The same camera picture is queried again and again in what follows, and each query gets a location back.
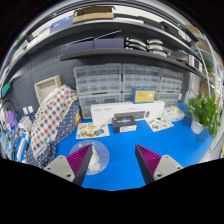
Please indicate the green plant in white pot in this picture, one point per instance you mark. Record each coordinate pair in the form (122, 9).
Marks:
(203, 110)

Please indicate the round light blue mouse pad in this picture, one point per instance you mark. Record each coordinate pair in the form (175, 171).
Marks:
(103, 156)

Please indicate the red blue checkered cloth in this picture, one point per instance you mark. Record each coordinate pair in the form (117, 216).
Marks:
(50, 116)

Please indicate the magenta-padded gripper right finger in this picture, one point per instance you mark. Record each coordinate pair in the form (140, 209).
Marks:
(150, 163)

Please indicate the cartoon picture sticker sheet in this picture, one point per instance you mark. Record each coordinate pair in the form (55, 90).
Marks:
(159, 124)

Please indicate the white woven basket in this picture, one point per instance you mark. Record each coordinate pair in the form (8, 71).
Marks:
(46, 88)

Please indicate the yellow blue-edged box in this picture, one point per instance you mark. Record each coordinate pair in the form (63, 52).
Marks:
(143, 96)

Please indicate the purple cloth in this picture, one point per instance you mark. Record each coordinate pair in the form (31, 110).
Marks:
(10, 119)

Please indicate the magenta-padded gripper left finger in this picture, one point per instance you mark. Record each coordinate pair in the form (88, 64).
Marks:
(78, 163)

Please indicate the navy polka dot cloth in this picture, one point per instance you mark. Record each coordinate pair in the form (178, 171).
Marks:
(66, 126)

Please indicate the small black box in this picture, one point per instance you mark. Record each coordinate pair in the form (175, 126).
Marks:
(124, 122)

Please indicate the food picture sticker sheet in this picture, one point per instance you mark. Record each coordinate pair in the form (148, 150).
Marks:
(91, 130)

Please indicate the long white keyboard box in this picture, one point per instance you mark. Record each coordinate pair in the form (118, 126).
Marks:
(103, 111)

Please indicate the white metal rack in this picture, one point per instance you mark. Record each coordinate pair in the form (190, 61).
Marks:
(205, 88)

